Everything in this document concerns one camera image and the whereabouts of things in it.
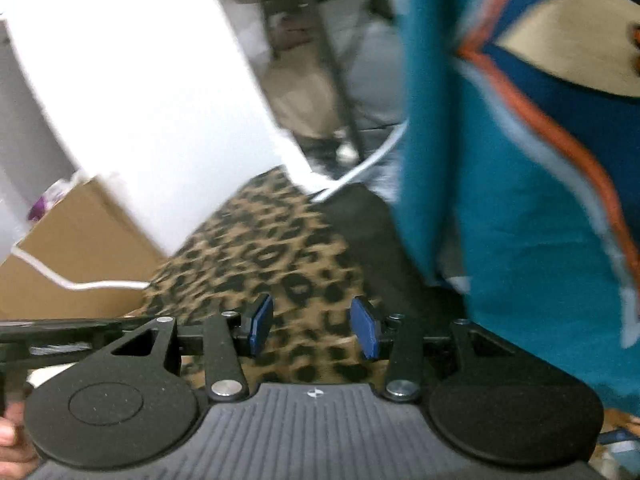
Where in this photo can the cardboard box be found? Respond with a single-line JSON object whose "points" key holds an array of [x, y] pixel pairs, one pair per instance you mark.
{"points": [[75, 255]]}

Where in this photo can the person's left hand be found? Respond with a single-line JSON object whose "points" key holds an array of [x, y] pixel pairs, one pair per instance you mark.
{"points": [[12, 435]]}

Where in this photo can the teal garment with orange stripe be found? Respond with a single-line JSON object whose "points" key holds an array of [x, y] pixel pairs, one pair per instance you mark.
{"points": [[525, 185]]}

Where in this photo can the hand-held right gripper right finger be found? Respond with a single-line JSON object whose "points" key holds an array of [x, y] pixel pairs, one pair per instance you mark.
{"points": [[364, 327]]}

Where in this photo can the white bed mattress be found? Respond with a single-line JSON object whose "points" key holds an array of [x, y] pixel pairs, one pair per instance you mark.
{"points": [[140, 90]]}

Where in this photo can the leopard print garment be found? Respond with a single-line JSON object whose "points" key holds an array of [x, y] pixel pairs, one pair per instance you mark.
{"points": [[280, 270]]}

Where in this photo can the black cloth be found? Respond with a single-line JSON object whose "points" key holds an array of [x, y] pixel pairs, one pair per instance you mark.
{"points": [[390, 245]]}

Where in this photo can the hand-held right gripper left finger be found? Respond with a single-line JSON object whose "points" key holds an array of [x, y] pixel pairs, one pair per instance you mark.
{"points": [[260, 322]]}

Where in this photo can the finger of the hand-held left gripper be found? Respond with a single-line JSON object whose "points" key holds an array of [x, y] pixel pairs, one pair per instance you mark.
{"points": [[75, 327]]}

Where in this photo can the beige bag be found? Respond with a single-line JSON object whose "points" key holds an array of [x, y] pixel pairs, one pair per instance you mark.
{"points": [[305, 95]]}

